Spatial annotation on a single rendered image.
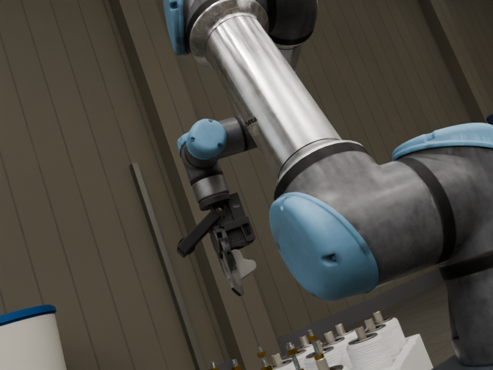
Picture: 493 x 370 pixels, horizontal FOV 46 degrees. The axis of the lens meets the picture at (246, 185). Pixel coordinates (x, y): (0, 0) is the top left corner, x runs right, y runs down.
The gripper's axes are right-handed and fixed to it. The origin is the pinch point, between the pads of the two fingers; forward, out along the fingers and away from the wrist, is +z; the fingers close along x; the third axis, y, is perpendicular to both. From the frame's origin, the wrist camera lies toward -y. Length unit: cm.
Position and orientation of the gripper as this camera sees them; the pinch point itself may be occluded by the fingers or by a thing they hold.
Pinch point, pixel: (235, 290)
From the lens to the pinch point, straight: 123.7
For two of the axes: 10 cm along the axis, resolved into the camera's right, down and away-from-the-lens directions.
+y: 9.2, -2.9, 2.5
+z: 3.4, 9.2, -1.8
